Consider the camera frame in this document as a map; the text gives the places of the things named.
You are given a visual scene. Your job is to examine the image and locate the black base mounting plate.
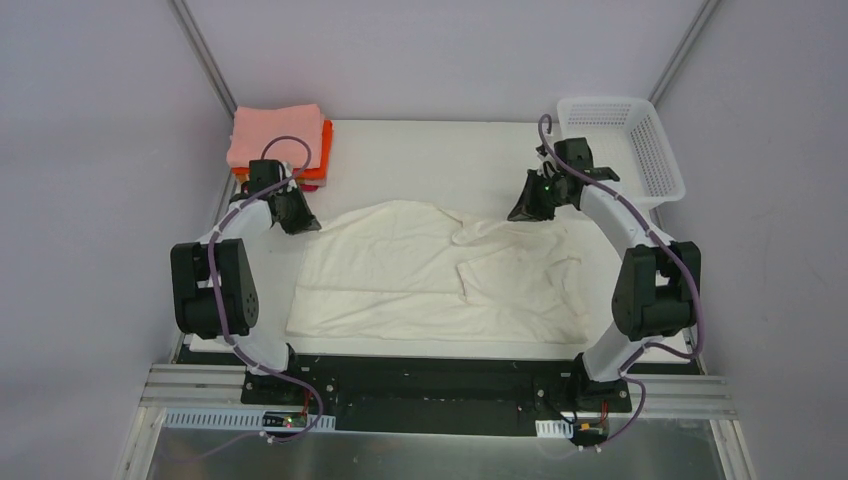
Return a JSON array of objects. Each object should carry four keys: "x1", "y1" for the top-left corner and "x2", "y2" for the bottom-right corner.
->
[{"x1": 241, "y1": 355, "x2": 632, "y2": 437}]

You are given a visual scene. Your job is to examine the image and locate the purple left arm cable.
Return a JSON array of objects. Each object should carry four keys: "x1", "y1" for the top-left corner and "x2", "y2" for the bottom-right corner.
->
[{"x1": 165, "y1": 135, "x2": 326, "y2": 462}]

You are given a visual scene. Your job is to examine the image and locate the aluminium frame rail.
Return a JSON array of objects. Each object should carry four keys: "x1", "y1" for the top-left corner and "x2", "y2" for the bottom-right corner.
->
[{"x1": 141, "y1": 364, "x2": 738, "y2": 420}]

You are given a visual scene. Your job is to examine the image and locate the left white cable duct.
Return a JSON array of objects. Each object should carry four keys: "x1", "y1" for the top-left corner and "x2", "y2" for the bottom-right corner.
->
[{"x1": 163, "y1": 408, "x2": 336, "y2": 433}]

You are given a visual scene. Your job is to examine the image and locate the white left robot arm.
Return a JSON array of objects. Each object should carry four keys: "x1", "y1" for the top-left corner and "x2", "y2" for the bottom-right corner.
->
[{"x1": 170, "y1": 160, "x2": 321, "y2": 405}]

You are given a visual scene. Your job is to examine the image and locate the right white cable duct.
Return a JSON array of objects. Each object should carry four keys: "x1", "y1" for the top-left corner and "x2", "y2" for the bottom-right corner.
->
[{"x1": 535, "y1": 419, "x2": 574, "y2": 439}]

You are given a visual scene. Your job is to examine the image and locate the white cable duct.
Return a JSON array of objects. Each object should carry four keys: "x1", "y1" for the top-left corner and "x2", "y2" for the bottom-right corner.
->
[
  {"x1": 535, "y1": 419, "x2": 574, "y2": 439},
  {"x1": 163, "y1": 408, "x2": 336, "y2": 433}
]

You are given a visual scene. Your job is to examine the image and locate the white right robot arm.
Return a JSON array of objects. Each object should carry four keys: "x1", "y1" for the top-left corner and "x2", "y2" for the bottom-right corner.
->
[{"x1": 507, "y1": 137, "x2": 701, "y2": 410}]

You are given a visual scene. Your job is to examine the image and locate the white plastic basket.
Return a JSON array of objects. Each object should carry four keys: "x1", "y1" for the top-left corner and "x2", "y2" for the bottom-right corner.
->
[{"x1": 557, "y1": 96, "x2": 686, "y2": 211}]

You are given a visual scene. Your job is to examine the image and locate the pink folded t shirt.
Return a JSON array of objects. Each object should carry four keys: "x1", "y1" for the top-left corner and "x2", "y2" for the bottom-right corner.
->
[{"x1": 226, "y1": 104, "x2": 325, "y2": 168}]

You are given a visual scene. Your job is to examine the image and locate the orange folded t shirt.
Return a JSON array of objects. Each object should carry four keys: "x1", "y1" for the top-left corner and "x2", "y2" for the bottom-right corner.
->
[{"x1": 231, "y1": 119, "x2": 335, "y2": 183}]

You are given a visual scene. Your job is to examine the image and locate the cream white t shirt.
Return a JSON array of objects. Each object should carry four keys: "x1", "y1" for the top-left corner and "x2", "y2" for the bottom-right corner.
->
[{"x1": 287, "y1": 201, "x2": 589, "y2": 345}]

